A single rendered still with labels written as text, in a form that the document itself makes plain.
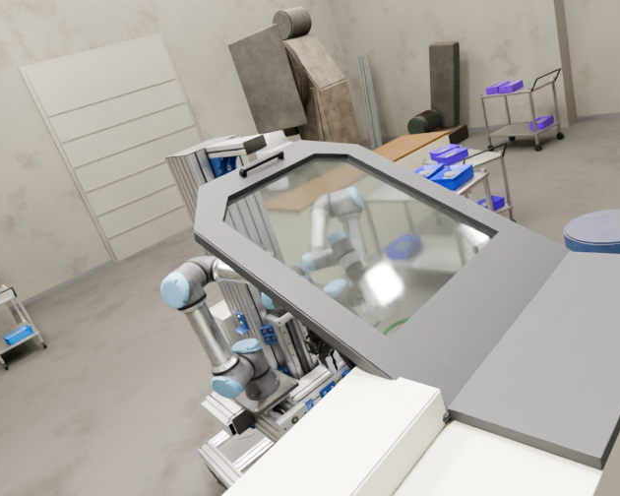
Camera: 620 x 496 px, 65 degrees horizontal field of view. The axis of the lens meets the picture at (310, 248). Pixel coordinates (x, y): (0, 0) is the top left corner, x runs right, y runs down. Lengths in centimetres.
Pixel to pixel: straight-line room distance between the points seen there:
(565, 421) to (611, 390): 12
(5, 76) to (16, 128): 80
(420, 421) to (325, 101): 589
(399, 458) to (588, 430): 32
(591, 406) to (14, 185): 894
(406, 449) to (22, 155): 878
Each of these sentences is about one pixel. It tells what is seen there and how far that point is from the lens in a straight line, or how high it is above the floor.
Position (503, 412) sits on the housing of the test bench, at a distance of 105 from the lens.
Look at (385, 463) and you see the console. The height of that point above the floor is 154.
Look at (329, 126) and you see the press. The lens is 669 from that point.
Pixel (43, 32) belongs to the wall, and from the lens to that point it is 972.
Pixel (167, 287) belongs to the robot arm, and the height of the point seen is 165.
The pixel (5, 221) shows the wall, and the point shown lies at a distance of 935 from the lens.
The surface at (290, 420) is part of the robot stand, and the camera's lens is 203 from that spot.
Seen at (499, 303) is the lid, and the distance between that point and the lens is 132.
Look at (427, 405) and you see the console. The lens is 101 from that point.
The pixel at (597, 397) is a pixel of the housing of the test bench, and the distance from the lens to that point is 107.
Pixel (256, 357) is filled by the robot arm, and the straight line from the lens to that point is 201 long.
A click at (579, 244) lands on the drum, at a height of 75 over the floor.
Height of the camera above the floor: 220
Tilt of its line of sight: 20 degrees down
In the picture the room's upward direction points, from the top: 18 degrees counter-clockwise
